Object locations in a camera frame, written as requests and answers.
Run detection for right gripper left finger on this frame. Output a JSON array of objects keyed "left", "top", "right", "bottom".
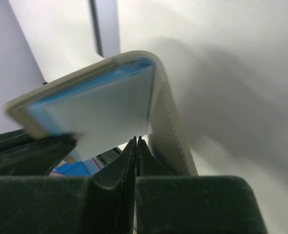
[{"left": 0, "top": 139, "right": 137, "bottom": 234}]

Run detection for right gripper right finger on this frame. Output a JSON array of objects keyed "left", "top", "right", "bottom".
[{"left": 135, "top": 138, "right": 267, "bottom": 234}]

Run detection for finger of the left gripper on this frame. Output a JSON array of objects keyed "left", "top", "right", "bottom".
[{"left": 0, "top": 129, "right": 77, "bottom": 176}]

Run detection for grey card holder wallet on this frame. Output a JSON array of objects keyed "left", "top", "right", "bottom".
[{"left": 5, "top": 51, "right": 197, "bottom": 176}]

